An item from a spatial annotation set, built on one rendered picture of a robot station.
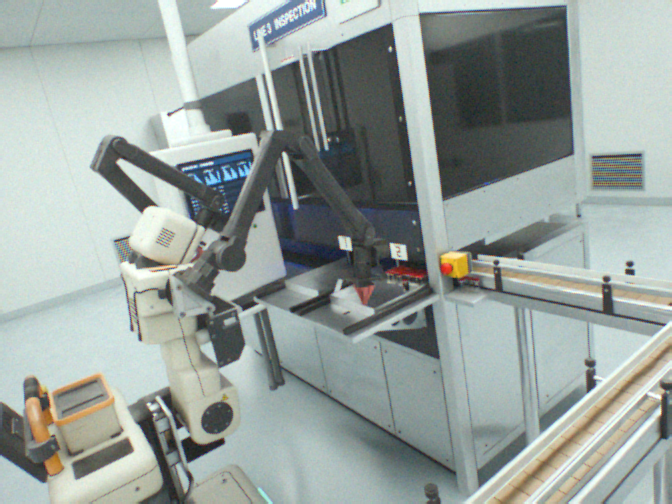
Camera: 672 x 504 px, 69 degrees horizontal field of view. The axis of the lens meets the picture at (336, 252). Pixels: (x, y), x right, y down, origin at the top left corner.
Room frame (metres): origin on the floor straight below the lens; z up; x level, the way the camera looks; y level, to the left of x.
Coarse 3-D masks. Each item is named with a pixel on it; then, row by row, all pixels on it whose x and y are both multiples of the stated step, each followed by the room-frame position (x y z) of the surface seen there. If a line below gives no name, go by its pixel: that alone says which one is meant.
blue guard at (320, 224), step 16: (272, 208) 2.56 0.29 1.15; (288, 208) 2.42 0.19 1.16; (304, 208) 2.29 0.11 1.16; (320, 208) 2.17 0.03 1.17; (288, 224) 2.45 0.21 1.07; (304, 224) 2.31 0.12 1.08; (320, 224) 2.20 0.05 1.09; (336, 224) 2.09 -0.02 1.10; (384, 224) 1.82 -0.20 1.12; (400, 224) 1.74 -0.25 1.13; (416, 224) 1.67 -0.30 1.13; (304, 240) 2.34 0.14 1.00; (320, 240) 2.22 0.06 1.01; (336, 240) 2.11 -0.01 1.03; (400, 240) 1.75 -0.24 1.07; (416, 240) 1.68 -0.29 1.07; (416, 256) 1.69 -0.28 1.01
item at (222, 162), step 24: (192, 144) 2.24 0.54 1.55; (216, 144) 2.31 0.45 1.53; (240, 144) 2.39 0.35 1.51; (192, 168) 2.21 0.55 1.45; (216, 168) 2.28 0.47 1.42; (240, 168) 2.37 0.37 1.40; (168, 192) 2.16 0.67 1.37; (240, 192) 2.35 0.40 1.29; (192, 216) 2.17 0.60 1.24; (264, 216) 2.42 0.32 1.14; (264, 240) 2.40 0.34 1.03; (264, 264) 2.38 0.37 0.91; (216, 288) 2.19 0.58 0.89; (240, 288) 2.27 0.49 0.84
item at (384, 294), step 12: (384, 276) 1.88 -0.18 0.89; (348, 288) 1.78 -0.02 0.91; (384, 288) 1.78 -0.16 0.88; (396, 288) 1.75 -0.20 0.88; (420, 288) 1.64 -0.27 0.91; (336, 300) 1.70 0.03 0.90; (348, 300) 1.64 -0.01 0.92; (360, 300) 1.70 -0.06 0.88; (372, 300) 1.68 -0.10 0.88; (384, 300) 1.66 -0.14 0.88; (396, 300) 1.57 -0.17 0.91; (360, 312) 1.58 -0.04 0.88; (372, 312) 1.53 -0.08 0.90
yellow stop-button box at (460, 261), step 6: (450, 252) 1.60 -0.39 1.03; (456, 252) 1.59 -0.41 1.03; (462, 252) 1.58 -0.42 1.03; (468, 252) 1.57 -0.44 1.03; (444, 258) 1.57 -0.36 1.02; (450, 258) 1.55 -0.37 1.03; (456, 258) 1.53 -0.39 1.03; (462, 258) 1.54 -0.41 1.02; (468, 258) 1.56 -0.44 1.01; (450, 264) 1.55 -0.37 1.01; (456, 264) 1.53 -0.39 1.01; (462, 264) 1.54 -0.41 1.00; (468, 264) 1.56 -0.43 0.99; (456, 270) 1.53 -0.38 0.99; (462, 270) 1.54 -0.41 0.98; (468, 270) 1.56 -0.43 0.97; (450, 276) 1.56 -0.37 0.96; (456, 276) 1.53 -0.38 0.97
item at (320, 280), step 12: (336, 264) 2.17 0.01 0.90; (348, 264) 2.19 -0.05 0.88; (300, 276) 2.06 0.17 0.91; (312, 276) 2.09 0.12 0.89; (324, 276) 2.07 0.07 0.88; (336, 276) 2.04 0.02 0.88; (348, 276) 2.01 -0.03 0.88; (288, 288) 2.00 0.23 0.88; (300, 288) 1.91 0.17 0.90; (312, 288) 1.94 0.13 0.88; (324, 288) 1.82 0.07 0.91
